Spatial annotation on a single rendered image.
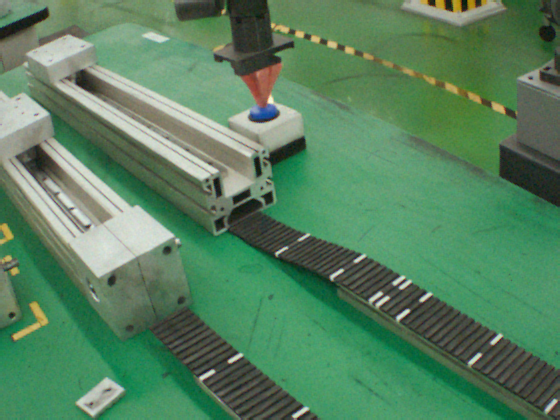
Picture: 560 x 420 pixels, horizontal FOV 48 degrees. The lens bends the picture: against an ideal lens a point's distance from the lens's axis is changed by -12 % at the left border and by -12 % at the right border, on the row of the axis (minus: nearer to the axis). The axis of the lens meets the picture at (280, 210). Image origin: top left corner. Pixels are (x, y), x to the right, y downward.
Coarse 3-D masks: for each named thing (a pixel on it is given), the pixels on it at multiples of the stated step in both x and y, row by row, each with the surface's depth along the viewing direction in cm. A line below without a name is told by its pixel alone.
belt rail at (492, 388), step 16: (352, 304) 76; (368, 304) 73; (384, 320) 72; (400, 336) 71; (416, 336) 69; (432, 352) 67; (464, 368) 64; (480, 384) 62; (496, 384) 60; (512, 400) 59; (528, 416) 58; (544, 416) 56
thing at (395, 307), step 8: (416, 288) 71; (400, 296) 71; (408, 296) 71; (416, 296) 70; (392, 304) 70; (400, 304) 70; (408, 304) 70; (384, 312) 70; (392, 312) 69; (400, 312) 69
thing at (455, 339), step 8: (472, 320) 66; (456, 328) 66; (464, 328) 65; (472, 328) 65; (448, 336) 65; (456, 336) 65; (464, 336) 64; (440, 344) 64; (448, 344) 64; (456, 344) 64; (448, 352) 63
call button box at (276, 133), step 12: (288, 108) 104; (228, 120) 105; (240, 120) 103; (252, 120) 102; (264, 120) 102; (276, 120) 102; (288, 120) 102; (300, 120) 103; (240, 132) 103; (252, 132) 100; (264, 132) 100; (276, 132) 101; (288, 132) 102; (300, 132) 104; (264, 144) 100; (276, 144) 102; (288, 144) 103; (300, 144) 105; (276, 156) 103; (288, 156) 104
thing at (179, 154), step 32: (96, 64) 129; (32, 96) 145; (64, 96) 125; (96, 96) 122; (128, 96) 115; (160, 96) 109; (96, 128) 113; (128, 128) 101; (160, 128) 109; (192, 128) 99; (224, 128) 96; (128, 160) 106; (160, 160) 97; (192, 160) 90; (224, 160) 95; (256, 160) 91; (160, 192) 100; (192, 192) 90; (224, 192) 89; (256, 192) 92; (224, 224) 91
